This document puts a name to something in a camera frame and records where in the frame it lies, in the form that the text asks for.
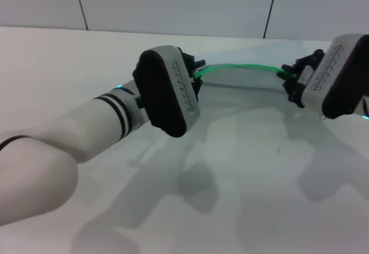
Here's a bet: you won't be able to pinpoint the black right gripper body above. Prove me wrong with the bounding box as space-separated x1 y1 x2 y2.
295 48 326 90

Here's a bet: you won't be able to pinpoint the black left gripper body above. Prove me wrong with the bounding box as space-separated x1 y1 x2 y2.
176 46 200 103

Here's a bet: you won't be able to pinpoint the clear document bag green zip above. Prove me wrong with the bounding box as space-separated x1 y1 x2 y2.
193 63 298 94

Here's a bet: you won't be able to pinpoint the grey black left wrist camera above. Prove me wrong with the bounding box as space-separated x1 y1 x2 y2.
134 45 202 139

